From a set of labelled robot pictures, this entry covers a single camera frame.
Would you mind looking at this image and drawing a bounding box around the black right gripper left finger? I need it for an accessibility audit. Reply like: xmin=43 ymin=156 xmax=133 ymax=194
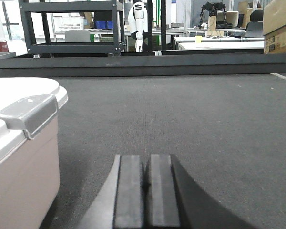
xmin=76 ymin=155 xmax=144 ymax=229

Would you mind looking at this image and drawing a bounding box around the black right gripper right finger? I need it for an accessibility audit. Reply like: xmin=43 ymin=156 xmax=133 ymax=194
xmin=145 ymin=154 xmax=253 ymax=229

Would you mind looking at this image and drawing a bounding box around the white lidded storage bin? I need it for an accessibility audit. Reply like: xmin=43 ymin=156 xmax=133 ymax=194
xmin=0 ymin=77 xmax=68 ymax=229

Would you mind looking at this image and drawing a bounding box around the black metal shelf cart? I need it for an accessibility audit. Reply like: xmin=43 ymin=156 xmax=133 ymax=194
xmin=18 ymin=0 xmax=125 ymax=56

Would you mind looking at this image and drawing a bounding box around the white desk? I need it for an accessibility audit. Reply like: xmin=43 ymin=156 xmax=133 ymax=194
xmin=174 ymin=37 xmax=264 ymax=50

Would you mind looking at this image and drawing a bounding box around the yellow cup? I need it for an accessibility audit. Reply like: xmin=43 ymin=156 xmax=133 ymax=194
xmin=195 ymin=35 xmax=203 ymax=43

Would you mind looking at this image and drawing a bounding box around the white humanoid robot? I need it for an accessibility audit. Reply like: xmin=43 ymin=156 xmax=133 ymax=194
xmin=128 ymin=0 xmax=148 ymax=52

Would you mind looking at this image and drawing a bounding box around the black office chair background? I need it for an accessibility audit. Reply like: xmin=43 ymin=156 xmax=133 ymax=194
xmin=246 ymin=10 xmax=264 ymax=33

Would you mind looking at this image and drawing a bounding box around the white basket crate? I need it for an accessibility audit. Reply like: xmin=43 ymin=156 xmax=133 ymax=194
xmin=53 ymin=16 xmax=84 ymax=31

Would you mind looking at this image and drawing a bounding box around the red box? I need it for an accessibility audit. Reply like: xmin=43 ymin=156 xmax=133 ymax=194
xmin=0 ymin=41 xmax=9 ymax=52

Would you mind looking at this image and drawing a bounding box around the cardboard boxes stack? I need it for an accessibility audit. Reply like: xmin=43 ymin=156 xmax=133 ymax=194
xmin=263 ymin=0 xmax=286 ymax=54

